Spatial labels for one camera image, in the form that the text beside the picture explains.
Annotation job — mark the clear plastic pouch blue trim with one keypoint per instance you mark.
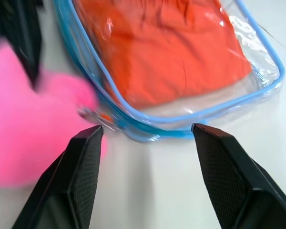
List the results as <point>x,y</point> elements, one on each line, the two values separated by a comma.
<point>259,59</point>

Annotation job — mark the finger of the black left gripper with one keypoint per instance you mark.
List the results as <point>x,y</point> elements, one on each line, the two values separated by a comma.
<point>26,35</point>

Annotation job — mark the orange cloth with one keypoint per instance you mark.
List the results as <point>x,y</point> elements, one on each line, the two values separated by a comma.
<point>166,55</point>

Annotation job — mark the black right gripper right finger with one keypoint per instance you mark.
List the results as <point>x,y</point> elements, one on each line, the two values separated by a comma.
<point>228,181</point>

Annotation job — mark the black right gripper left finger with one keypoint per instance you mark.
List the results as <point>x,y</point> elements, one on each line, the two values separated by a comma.
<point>71,186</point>

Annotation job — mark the pink fluffy cloth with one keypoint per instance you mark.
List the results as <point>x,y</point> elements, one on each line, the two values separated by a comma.
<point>28,124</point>

